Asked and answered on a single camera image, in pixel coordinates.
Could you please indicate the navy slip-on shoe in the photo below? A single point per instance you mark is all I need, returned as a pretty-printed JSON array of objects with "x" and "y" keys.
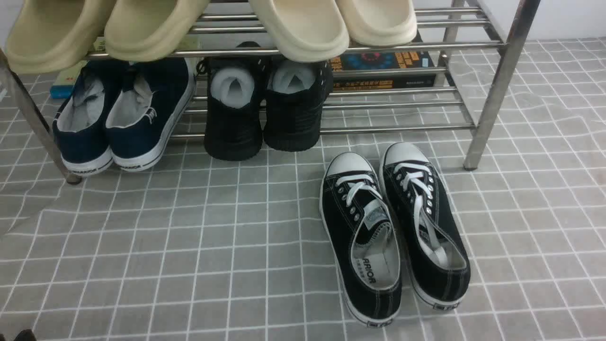
[
  {"x": 153, "y": 97},
  {"x": 78, "y": 127}
]

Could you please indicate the stainless steel shoe rack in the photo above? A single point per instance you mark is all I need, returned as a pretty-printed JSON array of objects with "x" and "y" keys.
[{"x": 461, "y": 13}]

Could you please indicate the black canvas sneaker left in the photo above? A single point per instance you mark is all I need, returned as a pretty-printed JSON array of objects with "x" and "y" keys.
[{"x": 363, "y": 237}]

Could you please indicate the black canvas sneaker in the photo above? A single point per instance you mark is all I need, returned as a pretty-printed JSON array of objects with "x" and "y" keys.
[
  {"x": 437, "y": 259},
  {"x": 363, "y": 237}
]

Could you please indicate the black knit sneaker right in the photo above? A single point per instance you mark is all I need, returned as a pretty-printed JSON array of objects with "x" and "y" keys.
[{"x": 295, "y": 97}]

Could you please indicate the black knit sneaker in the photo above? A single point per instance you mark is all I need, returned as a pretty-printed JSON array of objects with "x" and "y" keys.
[
  {"x": 235, "y": 89},
  {"x": 295, "y": 97}
]

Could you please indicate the black knit sneaker left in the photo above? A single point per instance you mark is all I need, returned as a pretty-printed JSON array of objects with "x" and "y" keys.
[{"x": 235, "y": 89}]

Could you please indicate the black book orange text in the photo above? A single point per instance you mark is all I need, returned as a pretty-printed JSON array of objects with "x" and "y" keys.
[{"x": 383, "y": 68}]

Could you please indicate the cream slipper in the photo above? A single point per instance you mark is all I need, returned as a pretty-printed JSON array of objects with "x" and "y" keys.
[
  {"x": 305, "y": 31},
  {"x": 379, "y": 22}
]

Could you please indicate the black canvas sneaker right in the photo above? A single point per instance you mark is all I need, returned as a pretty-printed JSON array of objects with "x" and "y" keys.
[{"x": 437, "y": 259}]

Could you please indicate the cream slipper far right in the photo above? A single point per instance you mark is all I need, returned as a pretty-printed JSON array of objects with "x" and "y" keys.
[{"x": 379, "y": 22}]

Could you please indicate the beige slipper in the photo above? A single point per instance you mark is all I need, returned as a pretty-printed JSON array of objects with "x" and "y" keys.
[
  {"x": 149, "y": 30},
  {"x": 52, "y": 35}
]

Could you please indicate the beige slipper far left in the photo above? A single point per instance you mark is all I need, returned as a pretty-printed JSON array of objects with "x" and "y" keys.
[{"x": 52, "y": 35}]

